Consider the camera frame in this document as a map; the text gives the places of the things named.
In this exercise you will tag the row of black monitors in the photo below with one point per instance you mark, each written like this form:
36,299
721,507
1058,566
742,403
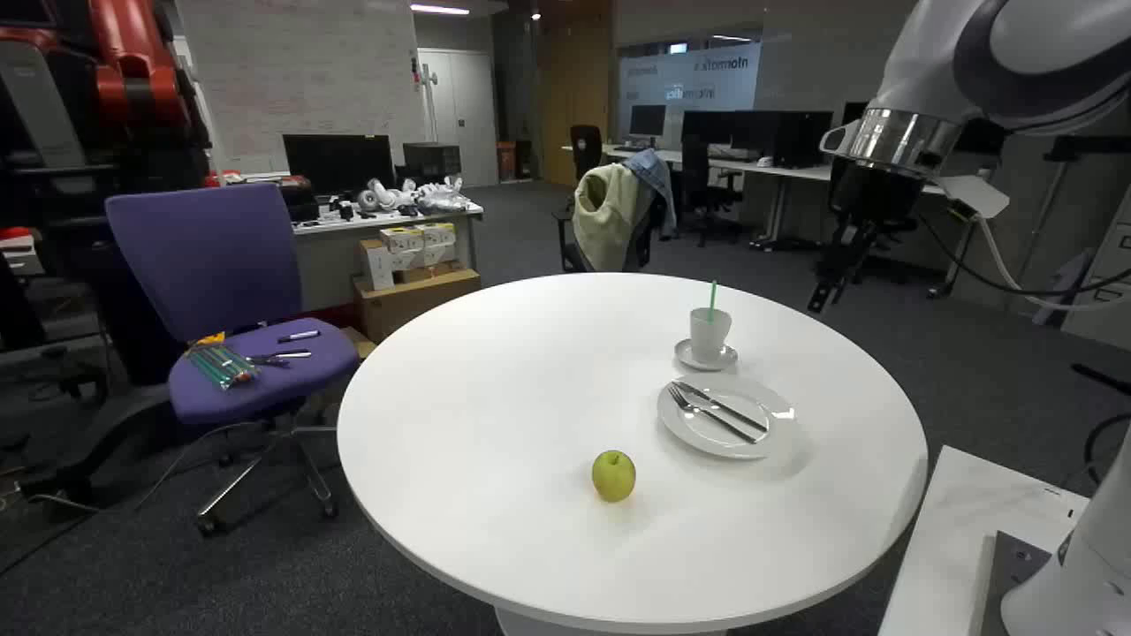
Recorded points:
755,134

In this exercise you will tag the blue jacket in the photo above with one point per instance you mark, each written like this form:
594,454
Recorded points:
656,186

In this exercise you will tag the white clutter pile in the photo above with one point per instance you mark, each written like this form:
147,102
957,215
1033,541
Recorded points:
410,196

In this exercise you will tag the green flat pack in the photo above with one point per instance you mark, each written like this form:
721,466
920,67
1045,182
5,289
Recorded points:
219,364

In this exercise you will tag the small black monitor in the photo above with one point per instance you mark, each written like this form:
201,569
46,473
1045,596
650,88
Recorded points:
432,160

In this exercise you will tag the large white plate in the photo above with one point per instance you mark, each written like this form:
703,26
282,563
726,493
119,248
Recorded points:
721,421

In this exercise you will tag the green apple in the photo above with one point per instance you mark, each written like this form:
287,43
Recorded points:
611,473

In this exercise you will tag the ceiling light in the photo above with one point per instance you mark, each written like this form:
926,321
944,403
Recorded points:
441,9

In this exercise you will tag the long white desk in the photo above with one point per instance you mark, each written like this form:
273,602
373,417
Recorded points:
765,179

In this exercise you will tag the red industrial robot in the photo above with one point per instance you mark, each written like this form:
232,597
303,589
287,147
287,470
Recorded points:
125,81

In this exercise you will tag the silver knife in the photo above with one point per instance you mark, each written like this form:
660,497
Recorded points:
726,406

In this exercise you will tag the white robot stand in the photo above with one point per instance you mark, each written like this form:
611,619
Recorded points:
975,550

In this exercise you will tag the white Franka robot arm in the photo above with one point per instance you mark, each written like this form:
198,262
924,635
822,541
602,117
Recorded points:
1038,47

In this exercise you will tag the white mug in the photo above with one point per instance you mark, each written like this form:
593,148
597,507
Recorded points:
707,333

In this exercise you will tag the cardboard box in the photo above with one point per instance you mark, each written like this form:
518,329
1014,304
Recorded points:
417,301

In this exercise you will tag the grey marker pen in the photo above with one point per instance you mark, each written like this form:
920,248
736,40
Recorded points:
303,333
287,353

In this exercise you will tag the small yellow item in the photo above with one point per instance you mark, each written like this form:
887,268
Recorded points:
213,339

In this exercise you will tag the chair with beige jacket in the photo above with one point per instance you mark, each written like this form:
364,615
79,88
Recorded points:
608,219

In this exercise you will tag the purple office chair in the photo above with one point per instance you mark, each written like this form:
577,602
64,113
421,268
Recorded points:
224,304

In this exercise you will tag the green straw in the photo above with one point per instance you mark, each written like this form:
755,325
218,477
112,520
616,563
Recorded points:
713,295

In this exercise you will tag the large black monitor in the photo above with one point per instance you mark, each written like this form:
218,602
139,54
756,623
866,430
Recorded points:
338,160

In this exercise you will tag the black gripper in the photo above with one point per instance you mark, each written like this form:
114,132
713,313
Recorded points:
875,196

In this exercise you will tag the small white saucer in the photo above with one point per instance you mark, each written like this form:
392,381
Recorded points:
703,353

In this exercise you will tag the white office desk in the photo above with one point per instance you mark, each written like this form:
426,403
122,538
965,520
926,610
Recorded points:
391,232

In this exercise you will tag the silver fork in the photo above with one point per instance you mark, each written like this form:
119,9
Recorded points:
707,421

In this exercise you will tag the clear plastic bags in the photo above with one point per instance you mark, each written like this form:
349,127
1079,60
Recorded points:
406,252

